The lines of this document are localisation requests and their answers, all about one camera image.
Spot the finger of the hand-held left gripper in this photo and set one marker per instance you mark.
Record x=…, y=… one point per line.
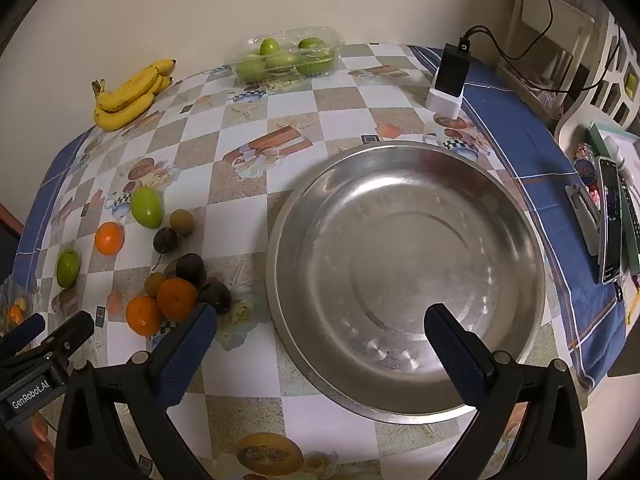
x=70, y=332
x=25, y=329

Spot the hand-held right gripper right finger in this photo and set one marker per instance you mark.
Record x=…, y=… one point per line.
x=452, y=347

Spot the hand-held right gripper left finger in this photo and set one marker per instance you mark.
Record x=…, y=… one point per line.
x=192, y=347

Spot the orange mandarin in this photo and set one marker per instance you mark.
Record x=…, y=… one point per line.
x=109, y=238
x=144, y=316
x=177, y=300

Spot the dark purple passion fruit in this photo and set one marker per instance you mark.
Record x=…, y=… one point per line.
x=165, y=240
x=191, y=269
x=216, y=297

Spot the small green jujube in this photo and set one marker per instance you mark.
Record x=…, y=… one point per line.
x=67, y=267

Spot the brown longan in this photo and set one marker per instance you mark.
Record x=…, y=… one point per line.
x=155, y=285
x=181, y=221

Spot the large steel plate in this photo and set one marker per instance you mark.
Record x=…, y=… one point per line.
x=400, y=270

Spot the large green jujube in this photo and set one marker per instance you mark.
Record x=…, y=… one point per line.
x=146, y=206

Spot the clear bag of small fruit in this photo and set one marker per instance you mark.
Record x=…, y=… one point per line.
x=15, y=312

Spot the dark red-edged furniture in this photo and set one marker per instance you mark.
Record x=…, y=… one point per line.
x=6, y=240

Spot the grey phone stand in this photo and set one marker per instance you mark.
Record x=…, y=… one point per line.
x=582, y=210

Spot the smartphone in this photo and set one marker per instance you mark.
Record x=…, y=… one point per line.
x=610, y=225

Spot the black remote control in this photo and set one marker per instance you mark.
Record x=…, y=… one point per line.
x=632, y=225

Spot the colourful round tin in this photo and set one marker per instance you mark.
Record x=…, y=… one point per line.
x=584, y=162

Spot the yellow banana bunch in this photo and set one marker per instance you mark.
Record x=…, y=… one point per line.
x=125, y=105

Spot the white plastic bottle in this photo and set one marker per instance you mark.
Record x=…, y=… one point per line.
x=614, y=149

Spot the white tray with items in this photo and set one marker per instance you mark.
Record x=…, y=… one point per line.
x=600, y=135

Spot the printed checkered tablecloth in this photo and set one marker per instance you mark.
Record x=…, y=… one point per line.
x=350, y=110

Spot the black and white charger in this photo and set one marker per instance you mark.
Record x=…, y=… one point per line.
x=451, y=70

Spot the heap of packed green jujubes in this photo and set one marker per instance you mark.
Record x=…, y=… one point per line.
x=310, y=65

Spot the clear plastic clamshell container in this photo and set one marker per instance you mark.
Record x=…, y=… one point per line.
x=330, y=40

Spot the white wooden stool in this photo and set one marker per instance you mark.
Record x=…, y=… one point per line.
x=530, y=0

